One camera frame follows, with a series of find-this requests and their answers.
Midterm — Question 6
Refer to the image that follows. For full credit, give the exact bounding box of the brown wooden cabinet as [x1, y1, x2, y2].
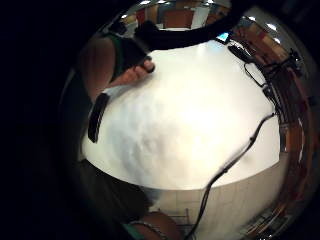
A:
[162, 9, 196, 30]

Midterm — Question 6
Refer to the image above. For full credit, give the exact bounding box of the blue lit screen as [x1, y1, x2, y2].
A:
[214, 31, 233, 45]

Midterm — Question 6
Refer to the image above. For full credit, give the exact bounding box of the black power strip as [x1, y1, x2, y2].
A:
[227, 44, 258, 65]

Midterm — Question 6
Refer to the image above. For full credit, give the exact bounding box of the black flat device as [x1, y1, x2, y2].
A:
[87, 92, 111, 144]

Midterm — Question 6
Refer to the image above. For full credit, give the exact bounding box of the person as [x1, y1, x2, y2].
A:
[59, 32, 184, 240]

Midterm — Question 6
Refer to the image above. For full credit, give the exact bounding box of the wooden shelf unit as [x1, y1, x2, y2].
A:
[273, 77, 318, 204]

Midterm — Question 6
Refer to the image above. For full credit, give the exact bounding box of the looped black cable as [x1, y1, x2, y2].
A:
[243, 61, 268, 90]

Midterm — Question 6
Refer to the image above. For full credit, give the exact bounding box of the black tripod with camera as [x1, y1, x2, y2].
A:
[265, 48, 305, 80]

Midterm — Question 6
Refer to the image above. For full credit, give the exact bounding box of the long black cable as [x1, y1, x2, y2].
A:
[184, 112, 278, 240]

